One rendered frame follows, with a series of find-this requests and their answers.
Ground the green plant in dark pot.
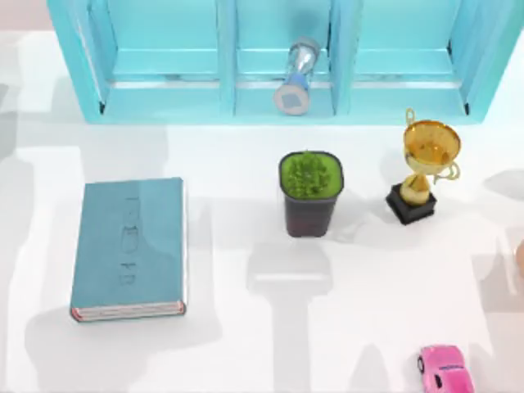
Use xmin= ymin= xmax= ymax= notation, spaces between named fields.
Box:
xmin=278 ymin=150 xmax=346 ymax=239

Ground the grey and blue hourglass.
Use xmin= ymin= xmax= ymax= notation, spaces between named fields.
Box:
xmin=273 ymin=36 xmax=322 ymax=116

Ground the teal hardcover book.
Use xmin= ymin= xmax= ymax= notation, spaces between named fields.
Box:
xmin=69 ymin=176 xmax=190 ymax=326

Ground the light blue rack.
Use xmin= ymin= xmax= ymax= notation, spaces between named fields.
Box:
xmin=46 ymin=0 xmax=524 ymax=126

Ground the gold trophy on black base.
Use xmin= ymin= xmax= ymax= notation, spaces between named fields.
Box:
xmin=385 ymin=107 xmax=463 ymax=226

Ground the pink toy car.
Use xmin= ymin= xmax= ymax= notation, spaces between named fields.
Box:
xmin=417 ymin=344 xmax=477 ymax=393

